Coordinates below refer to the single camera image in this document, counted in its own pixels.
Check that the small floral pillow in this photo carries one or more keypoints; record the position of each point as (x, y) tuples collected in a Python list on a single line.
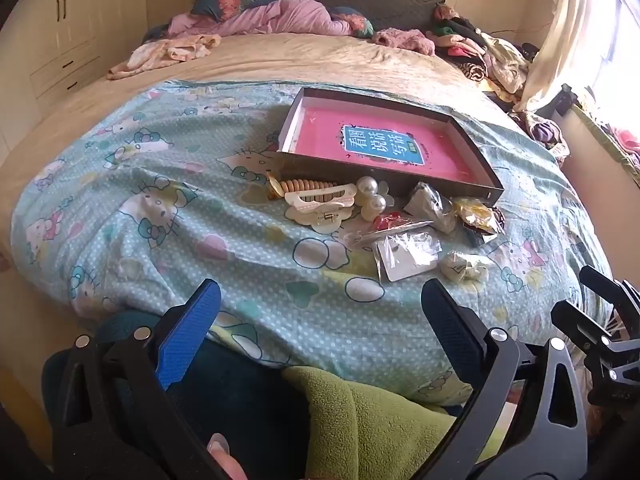
[(357, 22)]

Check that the green fleece garment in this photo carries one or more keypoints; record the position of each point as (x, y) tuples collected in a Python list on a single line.
[(360, 420)]

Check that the cream flower hair clip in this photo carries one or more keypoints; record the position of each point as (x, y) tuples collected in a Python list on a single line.
[(312, 220)]

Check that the cream curtain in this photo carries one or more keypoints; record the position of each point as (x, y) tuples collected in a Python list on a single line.
[(565, 35)]

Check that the cream wardrobe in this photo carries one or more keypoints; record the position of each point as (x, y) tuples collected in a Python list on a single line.
[(60, 35)]

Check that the purple cloth bundle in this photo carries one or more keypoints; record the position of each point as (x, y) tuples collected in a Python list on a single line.
[(546, 132)]

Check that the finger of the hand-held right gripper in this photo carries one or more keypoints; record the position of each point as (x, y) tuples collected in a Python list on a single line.
[(622, 297), (580, 322)]

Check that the small white wrapped packet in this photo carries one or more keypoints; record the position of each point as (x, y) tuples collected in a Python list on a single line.
[(465, 266)]

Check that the peach patterned garment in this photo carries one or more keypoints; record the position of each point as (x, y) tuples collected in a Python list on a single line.
[(165, 52)]

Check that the pink fluffy garment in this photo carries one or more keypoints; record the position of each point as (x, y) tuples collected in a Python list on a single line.
[(405, 40)]

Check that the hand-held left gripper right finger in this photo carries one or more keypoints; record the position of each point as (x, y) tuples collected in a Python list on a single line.
[(450, 332)]

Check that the dark teal fleece garment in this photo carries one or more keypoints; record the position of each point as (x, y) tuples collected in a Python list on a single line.
[(250, 400)]

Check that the white hair claw clip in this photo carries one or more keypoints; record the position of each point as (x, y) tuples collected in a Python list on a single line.
[(320, 196)]

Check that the beige bed sheet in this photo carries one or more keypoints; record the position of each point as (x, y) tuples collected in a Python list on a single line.
[(300, 60)]

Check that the purple quilt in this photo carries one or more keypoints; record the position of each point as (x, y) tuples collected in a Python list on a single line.
[(280, 17)]

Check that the pile of clothes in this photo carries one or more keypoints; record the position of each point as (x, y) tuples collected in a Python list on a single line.
[(492, 60)]

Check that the shallow cardboard box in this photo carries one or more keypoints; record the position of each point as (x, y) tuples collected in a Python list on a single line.
[(480, 160)]

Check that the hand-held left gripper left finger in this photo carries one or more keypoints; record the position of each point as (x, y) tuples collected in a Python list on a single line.
[(189, 332)]

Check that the person's left hand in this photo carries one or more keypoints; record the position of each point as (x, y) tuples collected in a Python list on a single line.
[(225, 460)]

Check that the bagged earring card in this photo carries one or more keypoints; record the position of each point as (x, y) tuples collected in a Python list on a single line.
[(407, 257)]

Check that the cartoon cat print blanket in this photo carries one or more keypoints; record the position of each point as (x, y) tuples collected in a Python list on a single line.
[(150, 200)]

